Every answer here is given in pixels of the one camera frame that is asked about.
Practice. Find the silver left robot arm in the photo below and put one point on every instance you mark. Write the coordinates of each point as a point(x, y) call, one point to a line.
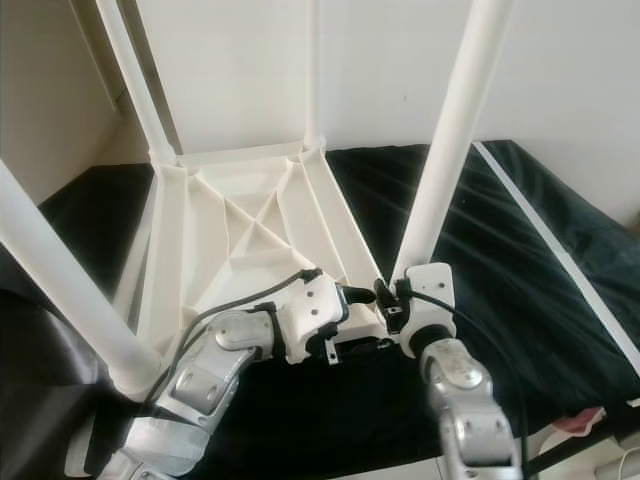
point(200, 390)

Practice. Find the black cloth cover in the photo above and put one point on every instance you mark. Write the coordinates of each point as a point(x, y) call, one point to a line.
point(360, 420)

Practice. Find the pink object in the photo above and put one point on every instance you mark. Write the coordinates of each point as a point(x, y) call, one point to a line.
point(582, 420)

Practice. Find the black stand bar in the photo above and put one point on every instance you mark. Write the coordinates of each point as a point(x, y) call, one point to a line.
point(590, 440)

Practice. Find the white round container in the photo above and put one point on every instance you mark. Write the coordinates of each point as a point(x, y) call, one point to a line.
point(622, 460)

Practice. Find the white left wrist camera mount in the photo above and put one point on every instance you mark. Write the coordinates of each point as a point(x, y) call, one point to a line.
point(310, 310)

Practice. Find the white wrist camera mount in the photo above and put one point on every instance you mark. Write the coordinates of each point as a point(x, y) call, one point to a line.
point(435, 285)
point(310, 310)

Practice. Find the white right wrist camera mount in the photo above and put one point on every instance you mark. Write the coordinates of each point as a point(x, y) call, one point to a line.
point(435, 285)

